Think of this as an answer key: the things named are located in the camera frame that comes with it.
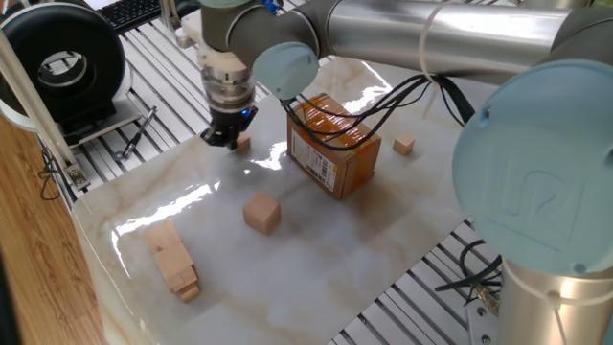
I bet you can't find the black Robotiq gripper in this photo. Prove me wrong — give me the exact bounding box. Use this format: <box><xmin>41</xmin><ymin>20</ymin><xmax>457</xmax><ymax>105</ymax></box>
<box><xmin>199</xmin><ymin>105</ymin><xmax>260</xmax><ymax>151</ymax></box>

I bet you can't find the medium wooden cube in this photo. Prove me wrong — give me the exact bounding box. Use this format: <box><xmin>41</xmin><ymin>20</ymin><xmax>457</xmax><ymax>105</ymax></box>
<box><xmin>241</xmin><ymin>190</ymin><xmax>283</xmax><ymax>236</ymax></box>

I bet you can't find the long wooden block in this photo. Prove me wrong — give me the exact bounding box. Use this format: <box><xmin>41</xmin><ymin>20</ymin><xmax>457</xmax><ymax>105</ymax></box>
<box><xmin>143</xmin><ymin>219</ymin><xmax>195</xmax><ymax>284</ymax></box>

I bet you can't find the cardboard box with orange tape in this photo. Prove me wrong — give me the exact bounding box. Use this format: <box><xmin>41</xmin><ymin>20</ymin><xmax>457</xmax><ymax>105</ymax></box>
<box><xmin>285</xmin><ymin>93</ymin><xmax>383</xmax><ymax>201</ymax></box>

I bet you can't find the small wooden block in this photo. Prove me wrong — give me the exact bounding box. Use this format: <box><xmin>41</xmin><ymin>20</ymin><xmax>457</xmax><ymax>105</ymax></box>
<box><xmin>167</xmin><ymin>265</ymin><xmax>201</xmax><ymax>304</ymax></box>

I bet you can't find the white marble slab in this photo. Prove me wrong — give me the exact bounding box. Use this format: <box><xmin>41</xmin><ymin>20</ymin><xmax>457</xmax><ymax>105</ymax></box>
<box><xmin>70</xmin><ymin>55</ymin><xmax>499</xmax><ymax>345</ymax></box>

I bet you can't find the black keyboard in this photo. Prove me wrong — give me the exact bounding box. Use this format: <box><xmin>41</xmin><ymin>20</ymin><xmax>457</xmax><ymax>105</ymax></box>
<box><xmin>95</xmin><ymin>0</ymin><xmax>164</xmax><ymax>35</ymax></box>

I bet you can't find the black cable with plug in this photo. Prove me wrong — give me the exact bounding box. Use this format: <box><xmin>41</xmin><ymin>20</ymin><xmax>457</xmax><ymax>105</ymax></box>
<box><xmin>280</xmin><ymin>74</ymin><xmax>432</xmax><ymax>153</ymax></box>

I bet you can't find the metal corner bracket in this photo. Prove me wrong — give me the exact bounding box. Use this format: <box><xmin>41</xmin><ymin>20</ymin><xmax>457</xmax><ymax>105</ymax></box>
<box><xmin>64</xmin><ymin>162</ymin><xmax>91</xmax><ymax>192</ymax></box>

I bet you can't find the black ring shaped device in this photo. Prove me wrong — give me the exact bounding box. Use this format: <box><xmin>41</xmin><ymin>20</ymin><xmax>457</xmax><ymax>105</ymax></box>
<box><xmin>0</xmin><ymin>2</ymin><xmax>143</xmax><ymax>148</ymax></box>

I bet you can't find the thin black cable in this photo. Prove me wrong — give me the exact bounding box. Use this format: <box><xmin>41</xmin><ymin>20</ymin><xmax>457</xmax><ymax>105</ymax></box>
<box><xmin>36</xmin><ymin>146</ymin><xmax>62</xmax><ymax>201</ymax></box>

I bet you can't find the aluminium frame post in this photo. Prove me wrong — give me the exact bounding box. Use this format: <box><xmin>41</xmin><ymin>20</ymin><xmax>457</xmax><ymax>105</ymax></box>
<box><xmin>0</xmin><ymin>28</ymin><xmax>80</xmax><ymax>173</ymax></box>

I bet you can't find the black cable bundle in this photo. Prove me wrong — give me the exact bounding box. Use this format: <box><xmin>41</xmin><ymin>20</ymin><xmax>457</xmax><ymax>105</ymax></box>
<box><xmin>433</xmin><ymin>74</ymin><xmax>476</xmax><ymax>128</ymax></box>

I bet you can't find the black coiled cable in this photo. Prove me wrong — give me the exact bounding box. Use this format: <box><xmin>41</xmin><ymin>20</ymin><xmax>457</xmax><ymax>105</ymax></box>
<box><xmin>434</xmin><ymin>239</ymin><xmax>503</xmax><ymax>308</ymax></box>

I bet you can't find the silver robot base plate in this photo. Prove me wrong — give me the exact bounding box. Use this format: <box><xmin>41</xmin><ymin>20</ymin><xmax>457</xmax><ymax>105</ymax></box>
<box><xmin>466</xmin><ymin>301</ymin><xmax>502</xmax><ymax>345</ymax></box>

